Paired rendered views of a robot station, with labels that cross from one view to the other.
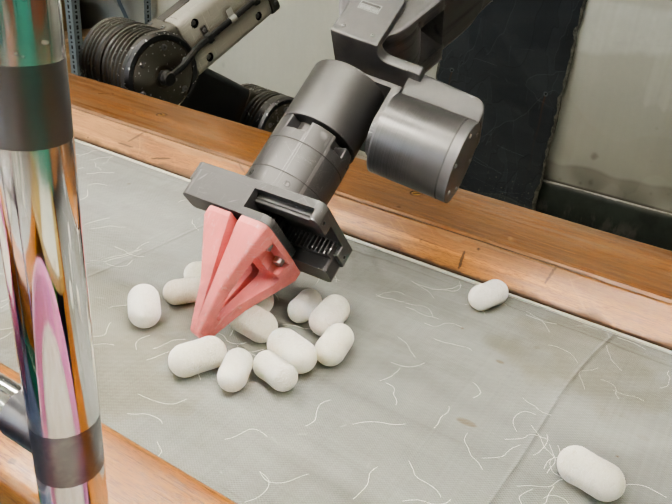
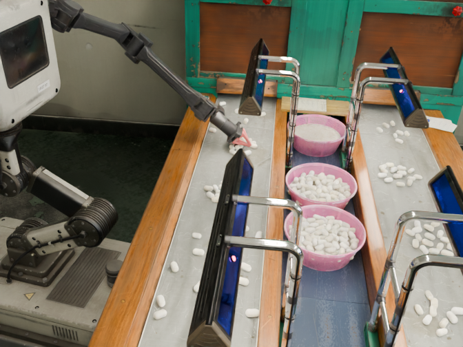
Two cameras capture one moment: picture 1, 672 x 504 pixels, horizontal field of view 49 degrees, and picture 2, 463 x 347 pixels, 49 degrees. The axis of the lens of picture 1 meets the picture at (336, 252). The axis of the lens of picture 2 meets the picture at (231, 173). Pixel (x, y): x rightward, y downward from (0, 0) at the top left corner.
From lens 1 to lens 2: 2.26 m
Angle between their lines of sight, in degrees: 94
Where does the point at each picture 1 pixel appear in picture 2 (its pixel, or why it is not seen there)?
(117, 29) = (96, 211)
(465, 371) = not seen: hidden behind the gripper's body
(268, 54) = not seen: outside the picture
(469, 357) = not seen: hidden behind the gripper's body
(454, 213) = (191, 132)
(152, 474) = (276, 138)
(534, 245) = (196, 124)
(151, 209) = (212, 168)
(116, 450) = (275, 140)
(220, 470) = (266, 141)
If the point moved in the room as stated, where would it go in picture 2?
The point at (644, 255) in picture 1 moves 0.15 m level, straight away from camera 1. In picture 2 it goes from (190, 116) to (157, 115)
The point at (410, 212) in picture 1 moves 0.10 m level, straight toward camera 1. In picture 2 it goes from (196, 136) to (218, 133)
